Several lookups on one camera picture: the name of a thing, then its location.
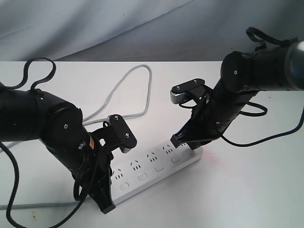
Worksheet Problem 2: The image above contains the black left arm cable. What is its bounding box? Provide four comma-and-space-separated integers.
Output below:
0, 57, 112, 228

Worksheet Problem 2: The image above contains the white power strip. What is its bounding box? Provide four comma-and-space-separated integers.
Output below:
111, 141, 203, 205

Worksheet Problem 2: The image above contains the grey power cord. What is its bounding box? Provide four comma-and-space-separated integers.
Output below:
0, 64, 152, 211

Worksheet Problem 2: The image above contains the white backdrop cloth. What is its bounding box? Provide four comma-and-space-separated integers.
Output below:
0, 0, 304, 61

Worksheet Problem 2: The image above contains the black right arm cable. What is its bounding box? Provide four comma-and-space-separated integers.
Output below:
178, 27, 304, 147

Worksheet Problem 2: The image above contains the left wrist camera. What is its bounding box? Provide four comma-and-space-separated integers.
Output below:
104, 114, 137, 153

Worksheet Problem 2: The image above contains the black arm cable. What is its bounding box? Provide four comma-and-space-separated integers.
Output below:
178, 27, 304, 147
0, 57, 112, 228

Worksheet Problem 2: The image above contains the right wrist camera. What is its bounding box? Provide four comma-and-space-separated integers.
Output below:
170, 78, 206, 104

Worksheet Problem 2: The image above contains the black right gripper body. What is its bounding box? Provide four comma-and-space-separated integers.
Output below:
189, 86, 228, 140

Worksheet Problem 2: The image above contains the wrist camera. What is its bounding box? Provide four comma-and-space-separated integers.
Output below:
104, 114, 137, 153
170, 78, 206, 104

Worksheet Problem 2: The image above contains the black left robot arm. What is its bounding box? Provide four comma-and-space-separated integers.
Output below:
0, 88, 115, 214

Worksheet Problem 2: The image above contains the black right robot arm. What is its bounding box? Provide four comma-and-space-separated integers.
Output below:
171, 41, 304, 149

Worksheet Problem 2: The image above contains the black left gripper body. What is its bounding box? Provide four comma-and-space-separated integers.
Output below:
72, 126, 114, 190

